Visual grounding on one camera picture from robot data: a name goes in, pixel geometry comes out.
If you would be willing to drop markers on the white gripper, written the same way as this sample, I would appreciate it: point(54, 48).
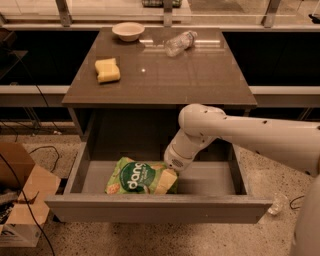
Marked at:
point(173, 160)

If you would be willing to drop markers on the green rice chip bag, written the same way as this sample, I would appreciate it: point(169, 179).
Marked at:
point(134, 177)

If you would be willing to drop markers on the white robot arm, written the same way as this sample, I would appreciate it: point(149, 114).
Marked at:
point(292, 143)

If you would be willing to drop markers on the open grey top drawer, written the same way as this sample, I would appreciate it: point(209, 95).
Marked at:
point(213, 189)

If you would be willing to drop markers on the grey cabinet with counter top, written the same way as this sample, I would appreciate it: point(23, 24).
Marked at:
point(206, 73)

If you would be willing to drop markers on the clear plastic cup on floor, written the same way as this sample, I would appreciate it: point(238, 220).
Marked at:
point(279, 202)

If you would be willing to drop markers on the yellow sponge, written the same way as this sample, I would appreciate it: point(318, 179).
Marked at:
point(107, 70)

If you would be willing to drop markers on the clear plastic water bottle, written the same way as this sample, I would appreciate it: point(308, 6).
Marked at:
point(181, 42)

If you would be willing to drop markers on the brown cardboard box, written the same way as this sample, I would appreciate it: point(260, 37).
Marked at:
point(24, 187)

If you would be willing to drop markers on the beige paper bowl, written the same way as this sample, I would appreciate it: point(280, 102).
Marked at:
point(128, 31)

